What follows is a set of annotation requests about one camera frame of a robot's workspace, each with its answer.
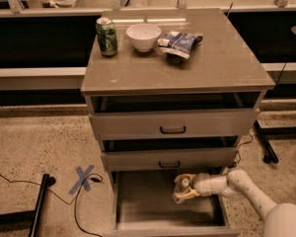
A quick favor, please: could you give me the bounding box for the black cable behind cabinet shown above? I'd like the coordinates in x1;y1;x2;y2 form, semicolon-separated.
228;131;255;170

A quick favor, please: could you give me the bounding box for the blue tape cross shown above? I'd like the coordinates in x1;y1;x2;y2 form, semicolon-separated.
69;165;94;195

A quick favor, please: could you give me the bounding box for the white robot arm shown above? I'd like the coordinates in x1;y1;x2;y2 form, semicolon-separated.
173;169;296;237

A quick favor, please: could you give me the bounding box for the green soda can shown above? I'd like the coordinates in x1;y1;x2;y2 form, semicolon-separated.
96;17;117;56

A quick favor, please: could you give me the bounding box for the clear plastic water bottle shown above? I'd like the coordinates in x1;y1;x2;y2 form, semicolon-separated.
174;183;191;193

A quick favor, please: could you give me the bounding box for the grey three-drawer cabinet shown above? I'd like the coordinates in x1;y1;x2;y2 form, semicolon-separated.
80;7;276;237

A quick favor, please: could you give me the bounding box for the blue snack bag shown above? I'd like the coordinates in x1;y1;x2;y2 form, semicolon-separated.
157;31;203;59

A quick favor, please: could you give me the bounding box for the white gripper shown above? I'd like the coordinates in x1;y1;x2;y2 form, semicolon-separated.
172;173;228;204

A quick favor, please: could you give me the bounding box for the grey top drawer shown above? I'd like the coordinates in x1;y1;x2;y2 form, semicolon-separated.
89;109;259;140

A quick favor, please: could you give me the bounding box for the black stand leg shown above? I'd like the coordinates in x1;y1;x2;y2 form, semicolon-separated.
0;174;55;237
254;120;296;164

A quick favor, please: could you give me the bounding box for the white bowl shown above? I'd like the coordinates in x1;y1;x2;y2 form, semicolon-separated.
126;24;161;52

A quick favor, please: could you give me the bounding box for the black floor cable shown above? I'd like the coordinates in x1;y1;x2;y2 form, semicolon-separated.
0;166;105;237

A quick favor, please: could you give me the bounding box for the black stand leg left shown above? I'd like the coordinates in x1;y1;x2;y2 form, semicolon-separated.
0;174;55;237

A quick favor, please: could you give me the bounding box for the grey open bottom drawer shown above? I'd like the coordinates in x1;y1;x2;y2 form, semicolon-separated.
104;170;240;237

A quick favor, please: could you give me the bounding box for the grey middle drawer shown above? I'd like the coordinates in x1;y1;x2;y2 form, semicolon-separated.
101;147;237;172

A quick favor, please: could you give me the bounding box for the black stand leg right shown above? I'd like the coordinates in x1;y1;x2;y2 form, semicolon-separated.
254;120;296;164

